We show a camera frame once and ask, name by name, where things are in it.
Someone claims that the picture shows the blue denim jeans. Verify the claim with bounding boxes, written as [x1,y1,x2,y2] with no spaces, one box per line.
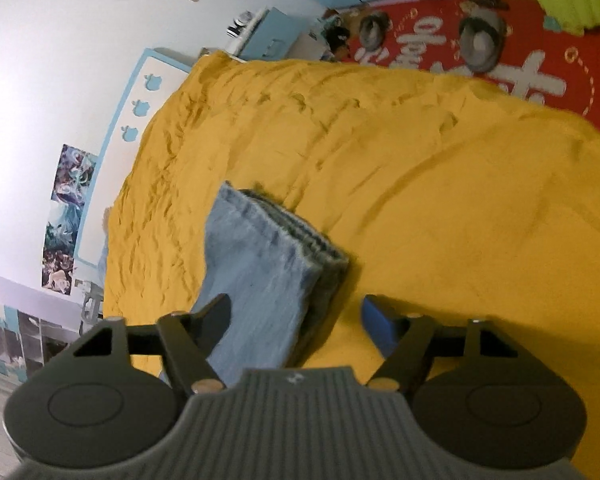
[192,183,349,386]

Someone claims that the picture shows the yellow quilted bedspread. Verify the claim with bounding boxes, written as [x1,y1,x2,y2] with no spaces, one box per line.
[104,52,600,479]

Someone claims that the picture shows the blue white desk shelf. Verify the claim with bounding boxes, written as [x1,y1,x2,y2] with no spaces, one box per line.
[0,271,102,385]

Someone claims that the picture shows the anime poster strip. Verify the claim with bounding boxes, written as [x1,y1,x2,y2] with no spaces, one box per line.
[41,144,97,296]

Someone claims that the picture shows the white blue headboard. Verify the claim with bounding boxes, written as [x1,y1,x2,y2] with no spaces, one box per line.
[76,49,190,268]

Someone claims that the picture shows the red floor rug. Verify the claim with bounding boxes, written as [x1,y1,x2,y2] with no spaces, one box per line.
[338,0,600,129]

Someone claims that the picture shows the blue bedside cabinet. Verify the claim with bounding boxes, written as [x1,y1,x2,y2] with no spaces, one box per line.
[225,6,306,61]

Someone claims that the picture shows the right grey slipper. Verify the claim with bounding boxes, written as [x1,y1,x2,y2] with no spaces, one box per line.
[458,8,507,74]

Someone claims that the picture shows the grey slipper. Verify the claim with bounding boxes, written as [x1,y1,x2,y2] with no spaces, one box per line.
[458,8,507,74]
[358,11,390,52]

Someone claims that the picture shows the left grey slipper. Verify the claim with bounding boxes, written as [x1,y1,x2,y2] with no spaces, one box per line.
[358,11,390,52]

